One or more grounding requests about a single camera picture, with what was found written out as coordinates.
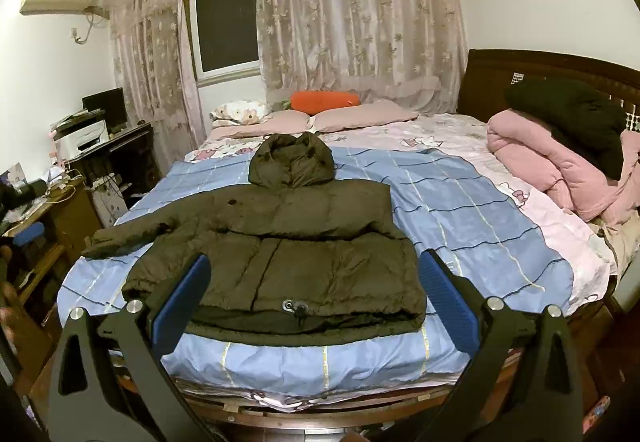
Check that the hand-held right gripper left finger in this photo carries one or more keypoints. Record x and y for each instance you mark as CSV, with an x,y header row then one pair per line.
x,y
182,302

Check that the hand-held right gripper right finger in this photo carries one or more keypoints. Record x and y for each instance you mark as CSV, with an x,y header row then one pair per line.
x,y
450,307

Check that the olive green puffer jacket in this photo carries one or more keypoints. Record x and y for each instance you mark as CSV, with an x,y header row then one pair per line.
x,y
310,232

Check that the blue checked blanket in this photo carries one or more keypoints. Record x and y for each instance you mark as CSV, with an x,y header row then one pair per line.
x,y
450,212

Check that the white floral panel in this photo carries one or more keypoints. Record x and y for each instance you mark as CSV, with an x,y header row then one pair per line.
x,y
110,204

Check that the light wooden desk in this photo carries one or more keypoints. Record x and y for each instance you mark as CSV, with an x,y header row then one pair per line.
x,y
70,217

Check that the dark computer desk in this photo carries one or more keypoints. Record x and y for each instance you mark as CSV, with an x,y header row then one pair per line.
x,y
130,157

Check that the blue chair seat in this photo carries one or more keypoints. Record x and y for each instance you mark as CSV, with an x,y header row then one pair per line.
x,y
30,235

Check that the pink quilt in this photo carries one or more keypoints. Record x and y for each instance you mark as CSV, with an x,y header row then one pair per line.
x,y
550,172

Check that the dark wooden nightstand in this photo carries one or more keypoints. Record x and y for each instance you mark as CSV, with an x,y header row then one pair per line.
x,y
622,332

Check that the pink cartoon bedsheet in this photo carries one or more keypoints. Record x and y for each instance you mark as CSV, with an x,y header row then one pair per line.
x,y
450,132

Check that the beige cloth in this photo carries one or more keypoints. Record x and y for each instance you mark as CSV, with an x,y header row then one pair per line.
x,y
617,242

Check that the white printer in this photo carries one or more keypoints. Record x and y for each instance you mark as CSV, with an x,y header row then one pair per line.
x,y
82,134

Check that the white floral pillow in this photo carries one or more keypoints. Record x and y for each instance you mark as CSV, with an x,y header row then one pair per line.
x,y
240,112

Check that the pink pillow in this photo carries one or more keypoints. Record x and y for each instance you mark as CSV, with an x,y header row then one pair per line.
x,y
270,122
365,114

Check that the small picture print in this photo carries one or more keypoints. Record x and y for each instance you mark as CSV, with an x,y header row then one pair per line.
x,y
12,174

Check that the black computer monitor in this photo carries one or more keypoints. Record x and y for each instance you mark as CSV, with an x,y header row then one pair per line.
x,y
102,104

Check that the black garment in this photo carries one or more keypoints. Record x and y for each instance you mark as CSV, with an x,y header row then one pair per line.
x,y
565,117

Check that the pink floral lace curtain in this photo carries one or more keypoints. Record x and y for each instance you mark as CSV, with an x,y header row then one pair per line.
x,y
150,72
360,22

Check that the dark wooden bed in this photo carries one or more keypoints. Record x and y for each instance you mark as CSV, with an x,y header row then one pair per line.
x,y
500,72

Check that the orange carrot plush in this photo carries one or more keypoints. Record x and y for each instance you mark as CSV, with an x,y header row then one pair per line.
x,y
320,101

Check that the dark window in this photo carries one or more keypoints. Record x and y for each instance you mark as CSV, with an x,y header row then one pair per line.
x,y
225,12

